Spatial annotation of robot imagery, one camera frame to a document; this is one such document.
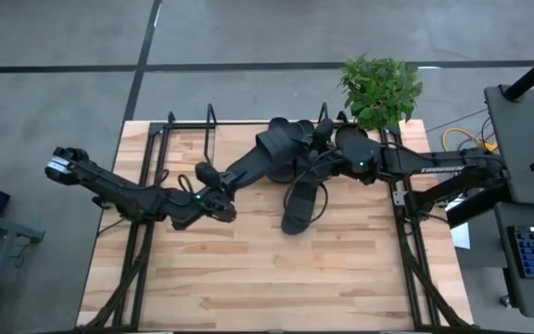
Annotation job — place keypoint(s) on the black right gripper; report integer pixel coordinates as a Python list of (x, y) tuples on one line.
[(364, 153)]

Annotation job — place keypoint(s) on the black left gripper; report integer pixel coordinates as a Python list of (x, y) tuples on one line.
[(216, 206)]

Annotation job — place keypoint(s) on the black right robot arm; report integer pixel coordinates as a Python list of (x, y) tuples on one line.
[(434, 162)]

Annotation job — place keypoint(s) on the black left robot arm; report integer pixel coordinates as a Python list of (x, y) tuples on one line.
[(109, 190)]

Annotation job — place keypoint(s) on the green leafy potted tree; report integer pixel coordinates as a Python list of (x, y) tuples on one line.
[(380, 90)]

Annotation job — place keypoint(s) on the white paper sheet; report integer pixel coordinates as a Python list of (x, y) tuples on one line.
[(461, 234)]

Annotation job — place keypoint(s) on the grey computer cart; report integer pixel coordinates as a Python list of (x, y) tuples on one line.
[(522, 148)]

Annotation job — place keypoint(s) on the black slanted pole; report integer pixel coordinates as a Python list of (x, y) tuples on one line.
[(533, 74)]

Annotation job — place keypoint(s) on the grey keyboard desk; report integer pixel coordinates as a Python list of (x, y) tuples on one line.
[(526, 297)]

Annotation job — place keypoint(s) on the black metal shelf bracket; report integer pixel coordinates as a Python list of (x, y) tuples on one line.
[(322, 113), (210, 134)]

